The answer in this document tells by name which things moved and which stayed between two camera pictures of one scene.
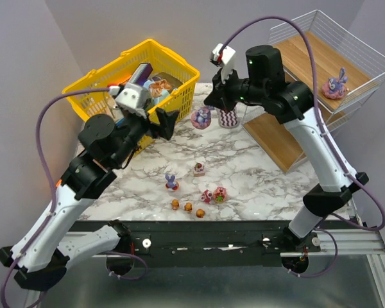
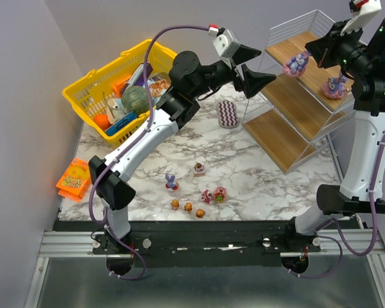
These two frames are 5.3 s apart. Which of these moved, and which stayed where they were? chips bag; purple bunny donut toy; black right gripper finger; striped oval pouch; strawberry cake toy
Moved: black right gripper finger
Stayed: striped oval pouch; purple bunny donut toy; chips bag; strawberry cake toy
